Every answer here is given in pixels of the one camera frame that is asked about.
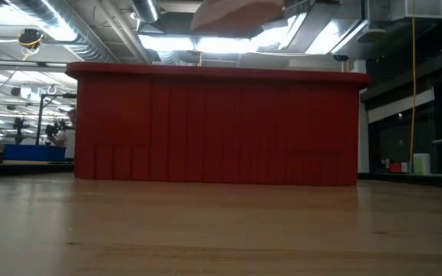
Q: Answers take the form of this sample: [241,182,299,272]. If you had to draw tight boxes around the red plastic bin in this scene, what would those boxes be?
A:
[65,61,371,187]

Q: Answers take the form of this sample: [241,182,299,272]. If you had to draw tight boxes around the blue bin in background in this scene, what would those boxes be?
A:
[2,143,68,162]

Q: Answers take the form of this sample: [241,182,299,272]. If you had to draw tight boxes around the person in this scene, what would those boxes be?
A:
[48,108,77,161]

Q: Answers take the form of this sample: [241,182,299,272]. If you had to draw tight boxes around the black pole stand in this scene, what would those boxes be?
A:
[35,93,78,146]

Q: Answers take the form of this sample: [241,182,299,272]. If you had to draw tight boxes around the black table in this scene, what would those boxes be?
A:
[358,171,442,189]

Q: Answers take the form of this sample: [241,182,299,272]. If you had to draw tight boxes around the white and green container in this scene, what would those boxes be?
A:
[412,153,432,176]

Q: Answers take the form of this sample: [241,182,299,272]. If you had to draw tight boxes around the silver ceiling duct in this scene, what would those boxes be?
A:
[5,0,117,64]

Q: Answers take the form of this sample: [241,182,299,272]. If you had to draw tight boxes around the black ceiling cable reel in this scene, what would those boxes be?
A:
[17,28,45,51]

